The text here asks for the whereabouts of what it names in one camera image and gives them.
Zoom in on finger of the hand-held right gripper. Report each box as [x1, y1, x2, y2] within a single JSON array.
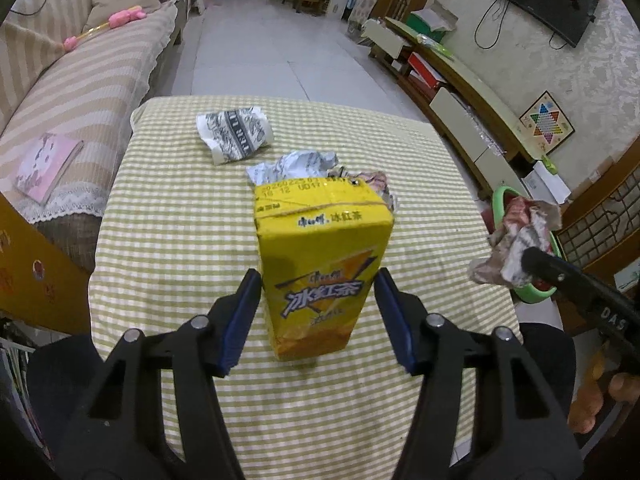
[[521, 247, 592, 302]]

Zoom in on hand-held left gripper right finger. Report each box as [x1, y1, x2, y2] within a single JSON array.
[[374, 266, 586, 480]]

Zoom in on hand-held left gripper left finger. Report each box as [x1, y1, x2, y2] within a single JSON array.
[[47, 267, 263, 480]]

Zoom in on red bin with green rim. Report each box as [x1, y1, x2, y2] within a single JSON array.
[[482, 185, 563, 303]]

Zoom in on reddish wrapper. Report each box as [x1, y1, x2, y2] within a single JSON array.
[[467, 197, 563, 288]]

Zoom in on yellow tea carton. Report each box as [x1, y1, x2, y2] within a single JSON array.
[[252, 177, 393, 361]]

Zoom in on black white patterned paper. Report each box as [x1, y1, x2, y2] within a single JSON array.
[[196, 106, 275, 166]]

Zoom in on person's right hand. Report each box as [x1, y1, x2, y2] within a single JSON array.
[[567, 355, 640, 436]]

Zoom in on wooden lattice door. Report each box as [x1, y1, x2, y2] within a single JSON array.
[[550, 135, 640, 311]]

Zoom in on white cardboard box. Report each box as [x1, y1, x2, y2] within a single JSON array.
[[520, 160, 571, 206]]

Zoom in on crumpled pinkish printed paper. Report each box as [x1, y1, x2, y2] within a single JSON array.
[[340, 169, 399, 213]]

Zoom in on star pattern board game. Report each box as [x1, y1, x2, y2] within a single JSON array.
[[519, 91, 573, 157]]

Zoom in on person's black trousers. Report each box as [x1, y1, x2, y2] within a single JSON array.
[[25, 322, 576, 480]]

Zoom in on wooden TV cabinet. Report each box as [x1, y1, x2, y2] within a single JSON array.
[[360, 17, 538, 201]]

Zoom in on yellow wooden cabinet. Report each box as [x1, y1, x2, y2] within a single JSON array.
[[0, 195, 93, 336]]

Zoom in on red box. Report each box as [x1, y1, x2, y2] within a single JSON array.
[[407, 52, 446, 86]]

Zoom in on pink booklet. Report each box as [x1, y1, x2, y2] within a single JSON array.
[[14, 132, 85, 206]]

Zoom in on green plastic packet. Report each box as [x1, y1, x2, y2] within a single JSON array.
[[417, 35, 456, 61]]

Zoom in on green cardboard box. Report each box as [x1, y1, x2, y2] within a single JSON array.
[[405, 0, 458, 43]]

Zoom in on striped beige sofa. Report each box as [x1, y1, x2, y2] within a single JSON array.
[[0, 0, 188, 261]]

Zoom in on patterned white board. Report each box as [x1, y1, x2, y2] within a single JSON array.
[[350, 0, 381, 36]]

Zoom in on pink toy wand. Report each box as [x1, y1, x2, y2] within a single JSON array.
[[62, 6, 147, 52]]

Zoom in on black television cable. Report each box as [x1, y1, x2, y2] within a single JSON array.
[[474, 0, 511, 51]]

